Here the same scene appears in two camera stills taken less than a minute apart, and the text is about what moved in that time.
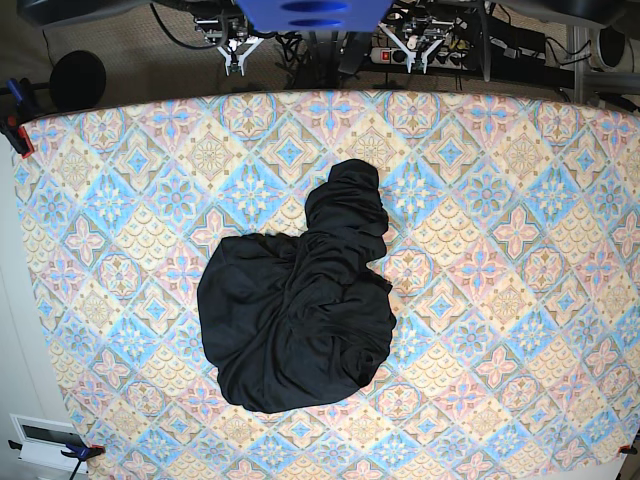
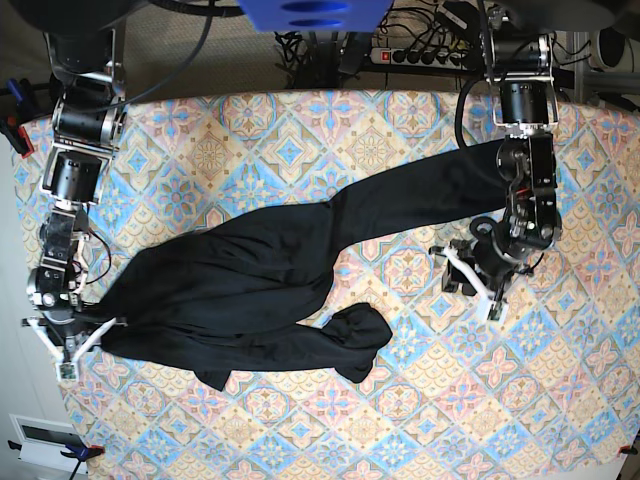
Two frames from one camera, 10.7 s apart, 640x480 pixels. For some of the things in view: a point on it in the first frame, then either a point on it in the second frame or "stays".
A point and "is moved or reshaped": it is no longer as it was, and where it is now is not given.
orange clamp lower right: [628, 449] stays
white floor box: [42, 442] stays
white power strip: [441, 59] stays
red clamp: [14, 115] stays
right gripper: [425, 34] → [501, 249]
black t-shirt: [297, 320] is moved or reshaped
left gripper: [228, 29] → [53, 297]
